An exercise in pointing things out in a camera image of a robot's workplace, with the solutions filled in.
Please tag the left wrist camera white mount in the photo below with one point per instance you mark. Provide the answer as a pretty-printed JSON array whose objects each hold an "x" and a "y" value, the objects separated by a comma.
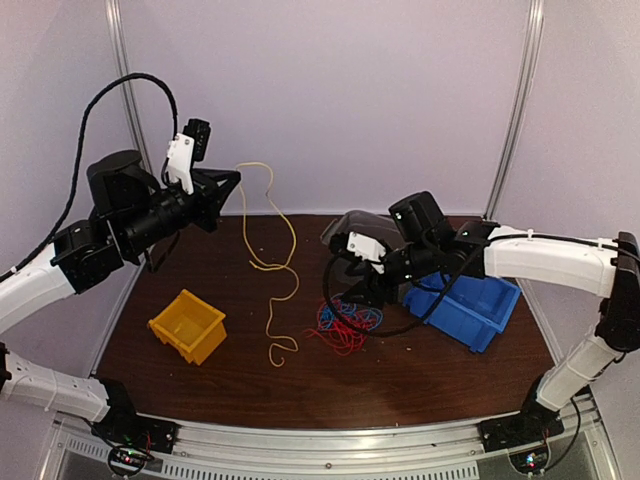
[{"x": 185, "y": 149}]

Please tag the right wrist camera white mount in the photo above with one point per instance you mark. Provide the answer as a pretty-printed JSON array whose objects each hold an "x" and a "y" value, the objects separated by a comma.
[{"x": 360, "y": 247}]

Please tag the right aluminium corner post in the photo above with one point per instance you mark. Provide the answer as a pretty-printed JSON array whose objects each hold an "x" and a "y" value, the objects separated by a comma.
[{"x": 529, "y": 59}]

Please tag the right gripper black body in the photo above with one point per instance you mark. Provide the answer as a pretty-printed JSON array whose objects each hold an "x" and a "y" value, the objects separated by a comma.
[{"x": 390, "y": 291}]

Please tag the yellow plastic bin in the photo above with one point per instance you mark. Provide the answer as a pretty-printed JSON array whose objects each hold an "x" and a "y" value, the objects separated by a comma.
[{"x": 191, "y": 326}]

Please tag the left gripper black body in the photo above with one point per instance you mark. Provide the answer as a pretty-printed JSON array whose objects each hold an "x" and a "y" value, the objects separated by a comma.
[{"x": 203, "y": 216}]

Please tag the aluminium front rail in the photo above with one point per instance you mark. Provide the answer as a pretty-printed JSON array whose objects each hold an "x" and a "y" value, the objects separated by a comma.
[{"x": 450, "y": 450}]

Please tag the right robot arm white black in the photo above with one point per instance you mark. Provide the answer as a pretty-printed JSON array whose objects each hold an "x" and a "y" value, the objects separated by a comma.
[{"x": 606, "y": 268}]

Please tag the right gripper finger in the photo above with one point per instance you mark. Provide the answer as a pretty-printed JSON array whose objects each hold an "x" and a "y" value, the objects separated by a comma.
[
  {"x": 347, "y": 285},
  {"x": 368, "y": 300}
]

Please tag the aluminium corner post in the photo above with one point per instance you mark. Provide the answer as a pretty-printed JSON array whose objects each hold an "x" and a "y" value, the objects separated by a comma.
[
  {"x": 118, "y": 43},
  {"x": 529, "y": 59}
]

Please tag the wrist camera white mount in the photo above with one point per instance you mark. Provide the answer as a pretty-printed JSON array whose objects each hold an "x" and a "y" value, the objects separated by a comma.
[
  {"x": 360, "y": 247},
  {"x": 185, "y": 149}
]

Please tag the left aluminium corner post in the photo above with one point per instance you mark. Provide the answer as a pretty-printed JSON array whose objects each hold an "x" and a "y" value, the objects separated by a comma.
[{"x": 118, "y": 43}]

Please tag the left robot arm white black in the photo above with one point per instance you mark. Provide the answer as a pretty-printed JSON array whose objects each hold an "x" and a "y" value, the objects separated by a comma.
[{"x": 131, "y": 213}]

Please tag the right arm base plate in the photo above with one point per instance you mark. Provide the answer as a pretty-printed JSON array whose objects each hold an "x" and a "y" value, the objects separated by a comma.
[{"x": 517, "y": 430}]

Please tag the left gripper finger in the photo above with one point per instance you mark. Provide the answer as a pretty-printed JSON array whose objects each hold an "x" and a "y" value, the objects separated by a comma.
[
  {"x": 204, "y": 177},
  {"x": 225, "y": 185}
]

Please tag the clear grey plastic container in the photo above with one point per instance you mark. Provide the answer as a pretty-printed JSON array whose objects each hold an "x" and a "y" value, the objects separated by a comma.
[{"x": 360, "y": 225}]

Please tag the blue plastic bin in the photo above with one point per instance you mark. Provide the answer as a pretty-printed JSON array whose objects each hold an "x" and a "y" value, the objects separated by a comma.
[{"x": 475, "y": 310}]

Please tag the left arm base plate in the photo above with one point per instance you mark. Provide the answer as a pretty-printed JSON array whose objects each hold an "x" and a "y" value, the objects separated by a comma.
[{"x": 132, "y": 429}]

